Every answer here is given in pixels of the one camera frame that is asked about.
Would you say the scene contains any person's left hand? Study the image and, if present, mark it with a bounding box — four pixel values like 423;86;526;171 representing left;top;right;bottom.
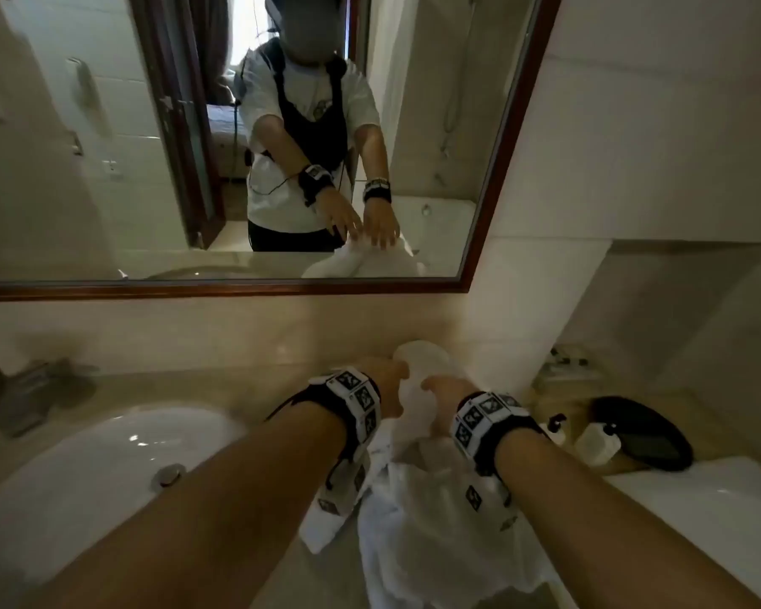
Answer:
357;355;412;419

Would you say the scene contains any person's right hand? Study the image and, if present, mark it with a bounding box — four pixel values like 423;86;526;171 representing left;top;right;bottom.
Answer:
421;373;483;437

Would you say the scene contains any white oval sink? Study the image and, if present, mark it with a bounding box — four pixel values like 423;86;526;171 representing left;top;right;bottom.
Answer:
0;403;249;609

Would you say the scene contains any person's left forearm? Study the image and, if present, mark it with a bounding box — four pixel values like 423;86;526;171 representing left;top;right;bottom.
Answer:
35;405;347;609

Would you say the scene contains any person's right forearm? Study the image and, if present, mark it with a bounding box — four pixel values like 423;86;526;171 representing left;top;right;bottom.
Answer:
494;427;753;609

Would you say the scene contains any black left wrist marker band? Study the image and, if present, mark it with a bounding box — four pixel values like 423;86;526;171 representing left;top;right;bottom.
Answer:
266;367;383;464

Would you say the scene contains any black wrist marker band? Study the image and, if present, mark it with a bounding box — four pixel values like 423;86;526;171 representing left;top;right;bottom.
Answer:
266;367;383;464
450;391;550;480

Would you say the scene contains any black right wrist marker band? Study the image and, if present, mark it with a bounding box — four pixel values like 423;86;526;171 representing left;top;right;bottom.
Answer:
450;391;550;480

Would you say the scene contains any small white pump bottle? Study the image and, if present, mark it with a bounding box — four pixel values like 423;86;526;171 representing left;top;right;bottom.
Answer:
539;413;569;446

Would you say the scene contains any small amenity tray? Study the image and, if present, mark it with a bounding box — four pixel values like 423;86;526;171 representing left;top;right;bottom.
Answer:
535;345;600;381

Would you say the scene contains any black oval tray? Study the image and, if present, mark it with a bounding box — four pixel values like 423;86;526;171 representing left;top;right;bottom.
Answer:
586;396;696;474

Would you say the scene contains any wooden bathtub ledge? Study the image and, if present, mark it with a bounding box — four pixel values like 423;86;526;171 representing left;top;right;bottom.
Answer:
523;383;761;480

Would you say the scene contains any white bathtub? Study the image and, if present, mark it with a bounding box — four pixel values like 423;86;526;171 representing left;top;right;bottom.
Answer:
602;456;761;609

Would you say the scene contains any chrome faucet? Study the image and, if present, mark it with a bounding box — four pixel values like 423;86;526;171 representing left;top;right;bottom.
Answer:
0;359;100;438

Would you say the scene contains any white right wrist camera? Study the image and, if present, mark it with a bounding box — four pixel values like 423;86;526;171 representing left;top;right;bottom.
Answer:
459;472;524;537

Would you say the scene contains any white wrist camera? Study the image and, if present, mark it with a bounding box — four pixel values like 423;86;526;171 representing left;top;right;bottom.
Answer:
459;472;524;537
316;449;372;518

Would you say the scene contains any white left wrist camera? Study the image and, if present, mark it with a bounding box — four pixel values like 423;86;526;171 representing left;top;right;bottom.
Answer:
316;449;372;518

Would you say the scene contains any wooden framed wall mirror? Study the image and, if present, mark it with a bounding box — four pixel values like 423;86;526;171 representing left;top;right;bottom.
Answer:
0;0;564;304

